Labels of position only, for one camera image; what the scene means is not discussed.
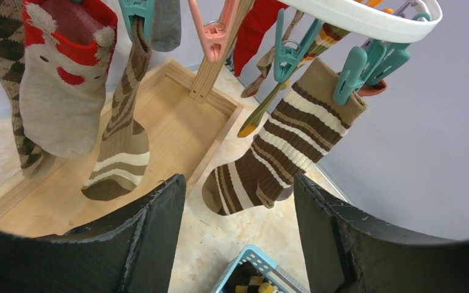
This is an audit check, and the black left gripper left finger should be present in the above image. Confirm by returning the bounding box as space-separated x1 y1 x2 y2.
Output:
0 174 186 292

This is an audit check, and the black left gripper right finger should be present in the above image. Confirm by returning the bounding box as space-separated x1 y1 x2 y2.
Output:
294 175 469 292

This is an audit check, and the brown green argyle sock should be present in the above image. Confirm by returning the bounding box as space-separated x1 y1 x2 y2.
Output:
0 0 56 179

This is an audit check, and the teal hanger clip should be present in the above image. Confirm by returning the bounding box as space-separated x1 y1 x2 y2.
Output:
333 39 411 105

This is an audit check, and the pink hanger clip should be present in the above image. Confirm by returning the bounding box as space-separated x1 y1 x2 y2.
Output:
188 0 239 63

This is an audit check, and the white plastic sock hanger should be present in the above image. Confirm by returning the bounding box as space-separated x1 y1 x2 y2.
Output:
283 0 443 43

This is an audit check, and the light blue plastic basket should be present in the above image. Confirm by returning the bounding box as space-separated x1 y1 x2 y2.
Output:
210 245 310 292

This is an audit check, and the brown tan striped sock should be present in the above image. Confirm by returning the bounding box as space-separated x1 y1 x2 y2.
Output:
81 16 151 201

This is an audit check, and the brown white striped sock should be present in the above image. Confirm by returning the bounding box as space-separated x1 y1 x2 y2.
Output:
202 58 368 215

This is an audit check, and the grey red reindeer sock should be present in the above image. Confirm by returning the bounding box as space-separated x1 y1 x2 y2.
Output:
20 1 118 158

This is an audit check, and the grey ankle sock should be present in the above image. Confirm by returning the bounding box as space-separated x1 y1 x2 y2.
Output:
150 0 181 52

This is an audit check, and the red and cream sock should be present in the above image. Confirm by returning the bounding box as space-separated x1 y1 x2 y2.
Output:
233 0 288 77

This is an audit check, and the wooden hanger stand frame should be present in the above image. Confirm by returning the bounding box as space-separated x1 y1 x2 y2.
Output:
0 1 241 236

